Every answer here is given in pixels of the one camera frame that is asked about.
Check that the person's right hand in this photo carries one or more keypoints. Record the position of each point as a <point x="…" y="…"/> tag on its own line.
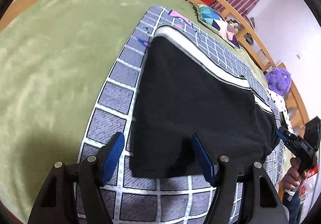
<point x="293" y="179"/>

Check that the green bed blanket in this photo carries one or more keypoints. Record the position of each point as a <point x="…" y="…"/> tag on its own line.
<point x="55" y="58"/>

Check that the black phone on pillow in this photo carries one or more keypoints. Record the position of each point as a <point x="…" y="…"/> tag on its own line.
<point x="283" y="121"/>

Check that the white dotted pillow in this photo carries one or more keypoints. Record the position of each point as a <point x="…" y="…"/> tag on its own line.
<point x="281" y="106"/>

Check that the wooden bed frame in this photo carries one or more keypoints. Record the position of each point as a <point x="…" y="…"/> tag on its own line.
<point x="225" y="13"/>

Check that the colourful geometric pillow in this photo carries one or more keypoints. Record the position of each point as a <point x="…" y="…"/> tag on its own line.
<point x="214" y="21"/>

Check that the blue grey checkered quilt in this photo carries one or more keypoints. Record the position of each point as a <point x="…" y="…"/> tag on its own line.
<point x="138" y="200"/>

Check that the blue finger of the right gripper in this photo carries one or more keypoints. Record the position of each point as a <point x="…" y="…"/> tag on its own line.
<point x="288" y="138"/>

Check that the purple plush toy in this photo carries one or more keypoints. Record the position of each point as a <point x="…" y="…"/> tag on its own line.
<point x="279" y="80"/>

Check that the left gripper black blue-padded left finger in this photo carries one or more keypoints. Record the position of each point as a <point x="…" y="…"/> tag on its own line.
<point x="56" y="203"/>

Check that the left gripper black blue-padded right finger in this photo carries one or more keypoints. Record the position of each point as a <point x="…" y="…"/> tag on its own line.
<point x="259" y="201"/>

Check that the black pants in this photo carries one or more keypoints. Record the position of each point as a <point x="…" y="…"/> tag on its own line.
<point x="182" y="93"/>

